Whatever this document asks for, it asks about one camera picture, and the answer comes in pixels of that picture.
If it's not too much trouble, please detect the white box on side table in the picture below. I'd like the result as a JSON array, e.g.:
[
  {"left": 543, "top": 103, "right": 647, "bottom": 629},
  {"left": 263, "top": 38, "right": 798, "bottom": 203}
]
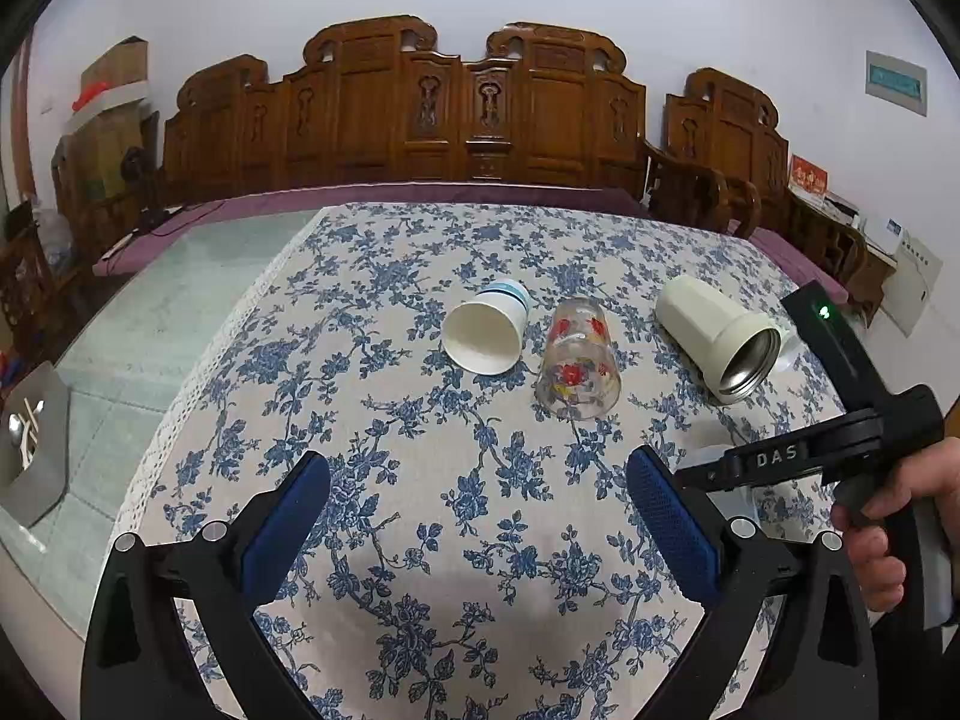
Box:
[{"left": 862, "top": 216, "right": 905, "bottom": 257}]

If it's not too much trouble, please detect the purple armchair cushion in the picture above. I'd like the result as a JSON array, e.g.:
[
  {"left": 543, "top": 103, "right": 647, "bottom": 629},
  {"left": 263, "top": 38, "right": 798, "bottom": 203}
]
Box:
[{"left": 748, "top": 227, "right": 850, "bottom": 305}]

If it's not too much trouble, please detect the cream steel tumbler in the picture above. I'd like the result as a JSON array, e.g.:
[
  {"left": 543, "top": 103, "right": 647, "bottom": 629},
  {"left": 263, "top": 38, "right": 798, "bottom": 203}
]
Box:
[{"left": 656, "top": 275, "right": 782, "bottom": 403}]

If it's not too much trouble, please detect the white paper cup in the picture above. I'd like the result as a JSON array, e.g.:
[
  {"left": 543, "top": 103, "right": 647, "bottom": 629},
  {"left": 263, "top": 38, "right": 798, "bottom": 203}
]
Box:
[{"left": 441, "top": 278, "right": 532, "bottom": 376}]

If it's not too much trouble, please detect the blue floral tablecloth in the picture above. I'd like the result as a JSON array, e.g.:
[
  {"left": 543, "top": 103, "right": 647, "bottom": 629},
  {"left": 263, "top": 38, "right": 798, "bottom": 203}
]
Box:
[{"left": 116, "top": 203, "right": 839, "bottom": 718}]

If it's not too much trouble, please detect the red gift box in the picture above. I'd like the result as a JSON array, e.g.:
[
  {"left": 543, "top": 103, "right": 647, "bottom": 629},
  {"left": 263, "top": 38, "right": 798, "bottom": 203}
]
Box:
[{"left": 789, "top": 154, "right": 828, "bottom": 199}]

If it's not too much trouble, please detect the top cardboard box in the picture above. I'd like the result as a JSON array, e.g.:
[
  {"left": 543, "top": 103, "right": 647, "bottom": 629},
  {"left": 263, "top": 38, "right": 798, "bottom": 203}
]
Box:
[{"left": 80, "top": 36, "right": 149, "bottom": 91}]

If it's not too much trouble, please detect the grey wall electrical box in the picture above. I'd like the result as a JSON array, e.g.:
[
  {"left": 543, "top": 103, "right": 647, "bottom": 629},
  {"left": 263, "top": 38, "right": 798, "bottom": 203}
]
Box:
[{"left": 866, "top": 50, "right": 928, "bottom": 117}]

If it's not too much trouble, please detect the small black fan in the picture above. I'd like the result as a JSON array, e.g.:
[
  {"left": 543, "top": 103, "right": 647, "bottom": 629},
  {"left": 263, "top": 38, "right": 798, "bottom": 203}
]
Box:
[{"left": 121, "top": 146, "right": 163, "bottom": 232}]

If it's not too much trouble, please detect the long carved wooden sofa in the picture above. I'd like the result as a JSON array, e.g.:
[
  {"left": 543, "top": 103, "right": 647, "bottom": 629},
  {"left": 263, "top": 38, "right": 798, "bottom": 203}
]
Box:
[{"left": 89, "top": 13, "right": 659, "bottom": 257}]

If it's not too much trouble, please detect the metal box on table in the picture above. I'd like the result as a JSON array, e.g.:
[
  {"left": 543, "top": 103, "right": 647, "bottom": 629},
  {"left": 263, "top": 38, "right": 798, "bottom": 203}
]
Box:
[{"left": 2, "top": 361, "right": 68, "bottom": 528}]

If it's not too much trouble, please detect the small wooden chair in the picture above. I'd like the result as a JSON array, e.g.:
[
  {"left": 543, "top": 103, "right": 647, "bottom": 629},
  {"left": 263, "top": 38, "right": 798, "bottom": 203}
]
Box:
[{"left": 2, "top": 203, "right": 82, "bottom": 364}]

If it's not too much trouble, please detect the wooden side table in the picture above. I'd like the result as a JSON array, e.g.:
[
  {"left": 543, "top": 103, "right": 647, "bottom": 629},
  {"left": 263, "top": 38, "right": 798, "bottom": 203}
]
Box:
[{"left": 784, "top": 190, "right": 895, "bottom": 328}]

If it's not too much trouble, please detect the carved wooden armchair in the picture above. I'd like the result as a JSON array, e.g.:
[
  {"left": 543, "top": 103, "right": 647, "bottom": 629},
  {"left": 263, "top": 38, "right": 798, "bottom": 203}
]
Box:
[{"left": 647, "top": 67, "right": 869, "bottom": 301}]

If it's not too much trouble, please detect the white wall panel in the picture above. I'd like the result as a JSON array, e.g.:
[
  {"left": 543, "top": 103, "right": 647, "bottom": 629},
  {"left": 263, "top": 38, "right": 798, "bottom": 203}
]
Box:
[{"left": 880, "top": 232, "right": 942, "bottom": 337}]

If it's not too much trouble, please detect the floral glass cup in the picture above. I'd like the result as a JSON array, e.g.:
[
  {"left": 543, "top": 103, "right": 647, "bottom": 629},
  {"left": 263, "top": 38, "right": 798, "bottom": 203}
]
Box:
[{"left": 535, "top": 298, "right": 622, "bottom": 421}]

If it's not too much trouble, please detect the person's right hand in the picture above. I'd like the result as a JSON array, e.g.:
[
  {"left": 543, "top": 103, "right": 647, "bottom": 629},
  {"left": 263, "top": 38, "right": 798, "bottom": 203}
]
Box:
[{"left": 830, "top": 437, "right": 958, "bottom": 613}]

